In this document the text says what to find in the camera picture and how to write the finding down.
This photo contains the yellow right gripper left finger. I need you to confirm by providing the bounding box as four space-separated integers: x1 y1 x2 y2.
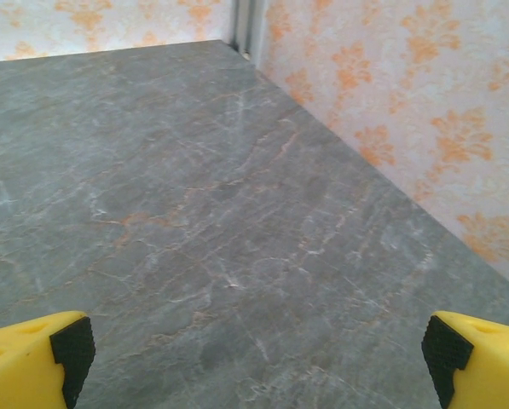
0 310 97 409

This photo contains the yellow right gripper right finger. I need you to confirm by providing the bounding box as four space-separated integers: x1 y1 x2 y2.
421 310 509 409

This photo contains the aluminium frame post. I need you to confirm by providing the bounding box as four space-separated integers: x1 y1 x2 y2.
230 0 267 65

